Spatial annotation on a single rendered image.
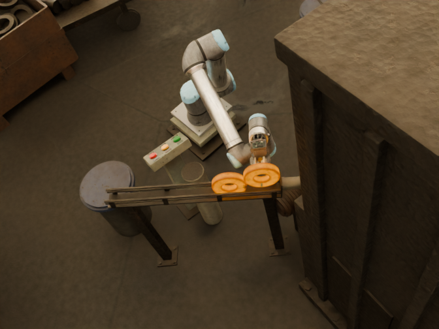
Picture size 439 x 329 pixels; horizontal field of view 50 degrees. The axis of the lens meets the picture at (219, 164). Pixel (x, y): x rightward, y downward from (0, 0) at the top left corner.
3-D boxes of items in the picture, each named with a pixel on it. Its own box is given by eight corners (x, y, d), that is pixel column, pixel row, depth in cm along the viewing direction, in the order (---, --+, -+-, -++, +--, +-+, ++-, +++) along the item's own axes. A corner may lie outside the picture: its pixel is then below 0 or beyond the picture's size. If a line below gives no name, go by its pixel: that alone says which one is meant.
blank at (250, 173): (280, 168, 195) (279, 161, 197) (243, 170, 195) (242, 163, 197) (279, 186, 208) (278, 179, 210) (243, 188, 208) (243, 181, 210)
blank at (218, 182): (248, 178, 202) (247, 172, 203) (211, 178, 201) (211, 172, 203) (245, 196, 214) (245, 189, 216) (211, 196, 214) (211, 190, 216)
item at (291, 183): (302, 191, 209) (303, 184, 204) (282, 192, 210) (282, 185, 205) (300, 180, 213) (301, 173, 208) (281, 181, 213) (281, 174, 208)
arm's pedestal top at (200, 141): (171, 123, 321) (169, 119, 318) (206, 94, 329) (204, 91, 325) (200, 147, 304) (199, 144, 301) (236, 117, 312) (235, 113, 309)
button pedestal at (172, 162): (215, 200, 290) (191, 141, 240) (185, 222, 285) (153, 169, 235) (201, 183, 299) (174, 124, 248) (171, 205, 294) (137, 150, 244)
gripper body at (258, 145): (249, 149, 203) (249, 132, 212) (251, 164, 208) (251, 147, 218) (266, 147, 202) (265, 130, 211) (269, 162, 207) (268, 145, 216)
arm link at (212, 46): (203, 84, 305) (190, 33, 231) (227, 72, 306) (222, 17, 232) (213, 104, 302) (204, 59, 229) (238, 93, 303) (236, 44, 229)
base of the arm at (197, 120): (181, 115, 314) (178, 106, 306) (203, 98, 317) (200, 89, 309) (198, 131, 305) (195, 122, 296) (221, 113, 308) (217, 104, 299)
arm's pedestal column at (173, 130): (166, 130, 329) (163, 123, 322) (208, 96, 338) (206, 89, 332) (203, 162, 308) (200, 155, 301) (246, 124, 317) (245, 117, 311)
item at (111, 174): (166, 220, 289) (143, 185, 254) (123, 251, 283) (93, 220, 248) (141, 187, 307) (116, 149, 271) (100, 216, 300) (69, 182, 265)
